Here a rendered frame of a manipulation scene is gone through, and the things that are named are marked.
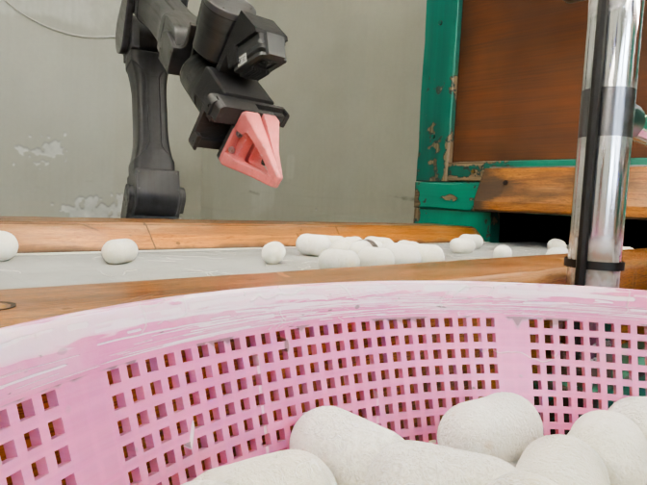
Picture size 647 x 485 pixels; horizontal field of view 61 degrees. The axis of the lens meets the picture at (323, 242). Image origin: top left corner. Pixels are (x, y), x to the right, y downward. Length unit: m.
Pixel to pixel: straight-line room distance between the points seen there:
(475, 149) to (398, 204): 1.08
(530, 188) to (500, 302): 0.69
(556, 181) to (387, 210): 1.27
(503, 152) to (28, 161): 1.98
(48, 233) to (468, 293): 0.40
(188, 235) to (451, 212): 0.55
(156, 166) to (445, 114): 0.50
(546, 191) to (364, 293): 0.71
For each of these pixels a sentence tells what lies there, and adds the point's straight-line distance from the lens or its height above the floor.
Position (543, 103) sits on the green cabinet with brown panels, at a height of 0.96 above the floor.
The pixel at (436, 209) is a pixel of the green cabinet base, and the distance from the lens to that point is 1.01.
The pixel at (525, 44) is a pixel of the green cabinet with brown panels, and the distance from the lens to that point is 0.98.
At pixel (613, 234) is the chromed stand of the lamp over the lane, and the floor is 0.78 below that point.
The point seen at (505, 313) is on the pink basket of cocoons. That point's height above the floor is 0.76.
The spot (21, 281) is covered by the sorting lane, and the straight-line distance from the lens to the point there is 0.35.
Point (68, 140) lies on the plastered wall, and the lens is 2.60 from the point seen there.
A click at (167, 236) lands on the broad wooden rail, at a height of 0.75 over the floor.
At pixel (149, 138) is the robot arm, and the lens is 0.91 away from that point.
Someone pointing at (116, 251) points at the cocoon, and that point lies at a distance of 0.42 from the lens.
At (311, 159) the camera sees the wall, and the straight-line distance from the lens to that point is 2.33.
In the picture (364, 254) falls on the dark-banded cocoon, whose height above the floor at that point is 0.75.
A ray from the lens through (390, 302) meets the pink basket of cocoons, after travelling 0.16.
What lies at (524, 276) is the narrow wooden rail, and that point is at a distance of 0.27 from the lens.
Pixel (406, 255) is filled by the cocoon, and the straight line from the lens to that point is 0.44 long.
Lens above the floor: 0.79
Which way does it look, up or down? 4 degrees down
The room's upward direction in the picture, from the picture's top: 3 degrees clockwise
